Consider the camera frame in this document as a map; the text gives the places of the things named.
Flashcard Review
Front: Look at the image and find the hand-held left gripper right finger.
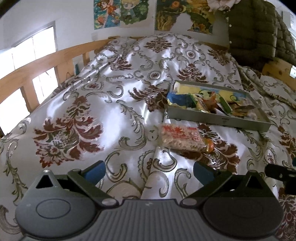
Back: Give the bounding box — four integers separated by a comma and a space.
179, 161, 271, 207

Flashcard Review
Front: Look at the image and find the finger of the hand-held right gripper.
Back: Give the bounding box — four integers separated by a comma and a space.
265, 164, 287, 179

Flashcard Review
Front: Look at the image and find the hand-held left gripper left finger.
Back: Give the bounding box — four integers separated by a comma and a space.
31, 160, 119, 207

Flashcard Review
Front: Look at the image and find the red white rice cracker packet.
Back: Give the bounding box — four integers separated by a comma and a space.
158, 124, 208, 152

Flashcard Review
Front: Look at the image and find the grey tray with cartoon print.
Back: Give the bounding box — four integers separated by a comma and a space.
165, 80, 271, 132

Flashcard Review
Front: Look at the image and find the clear biscuit packet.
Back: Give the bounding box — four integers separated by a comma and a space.
245, 109, 263, 121

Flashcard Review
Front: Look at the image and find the yellow snack packet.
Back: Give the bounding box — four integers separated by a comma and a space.
190, 94, 212, 113

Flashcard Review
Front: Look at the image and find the golden foil snack packet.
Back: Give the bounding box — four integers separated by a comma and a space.
231, 102, 245, 116

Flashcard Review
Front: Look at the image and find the green snack stick packet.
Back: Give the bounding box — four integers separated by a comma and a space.
218, 96, 233, 116

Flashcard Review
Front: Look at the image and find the dark blue snack packet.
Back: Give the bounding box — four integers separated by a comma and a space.
167, 90, 193, 108

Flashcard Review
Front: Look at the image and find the floral printed blanket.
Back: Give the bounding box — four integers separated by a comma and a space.
0, 34, 296, 234

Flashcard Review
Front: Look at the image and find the window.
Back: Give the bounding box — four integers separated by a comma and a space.
0, 21, 58, 135

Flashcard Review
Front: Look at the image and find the olive puffer jacket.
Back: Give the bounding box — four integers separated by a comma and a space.
228, 0, 296, 71

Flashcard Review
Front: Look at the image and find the pink floral cloth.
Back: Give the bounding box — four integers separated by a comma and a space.
207, 0, 241, 11

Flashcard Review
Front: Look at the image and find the wooden bed frame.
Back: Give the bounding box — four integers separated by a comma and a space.
0, 36, 296, 137

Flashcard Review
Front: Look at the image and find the orange blue cartoon wall poster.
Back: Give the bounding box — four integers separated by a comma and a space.
93, 0, 121, 30

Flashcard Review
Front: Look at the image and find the yellow green wall poster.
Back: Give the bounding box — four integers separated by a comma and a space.
154, 0, 214, 35

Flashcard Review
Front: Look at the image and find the green cartoon figure wall poster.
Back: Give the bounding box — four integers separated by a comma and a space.
119, 0, 154, 28

